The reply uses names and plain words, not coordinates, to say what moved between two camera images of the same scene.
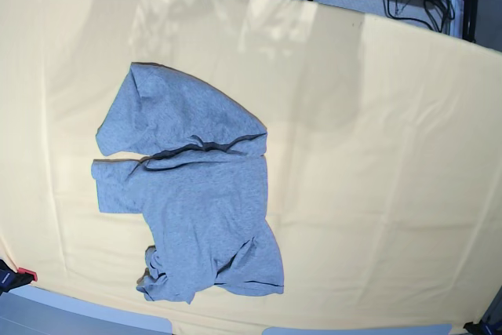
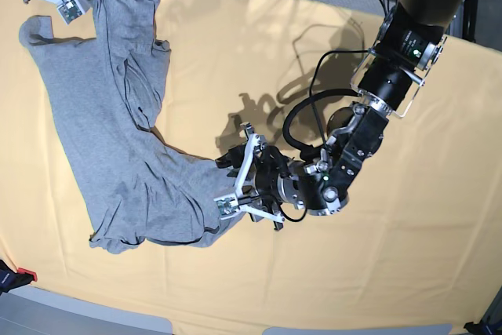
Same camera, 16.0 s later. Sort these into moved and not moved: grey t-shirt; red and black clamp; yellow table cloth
Moved: grey t-shirt
Not moved: yellow table cloth; red and black clamp
